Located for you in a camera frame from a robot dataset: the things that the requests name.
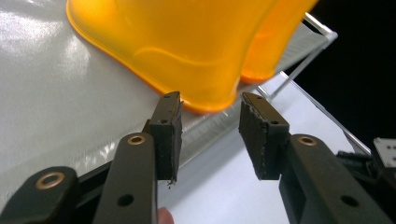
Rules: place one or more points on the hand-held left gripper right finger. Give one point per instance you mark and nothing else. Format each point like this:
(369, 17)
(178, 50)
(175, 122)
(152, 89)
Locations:
(299, 174)

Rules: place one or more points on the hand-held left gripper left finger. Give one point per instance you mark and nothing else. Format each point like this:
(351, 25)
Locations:
(137, 174)

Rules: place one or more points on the metal two-tier shoe rack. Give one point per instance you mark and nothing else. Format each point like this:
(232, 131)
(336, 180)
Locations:
(46, 99)

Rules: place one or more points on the yellow duck rain boot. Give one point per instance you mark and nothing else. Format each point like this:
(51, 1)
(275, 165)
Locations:
(275, 46)
(174, 43)

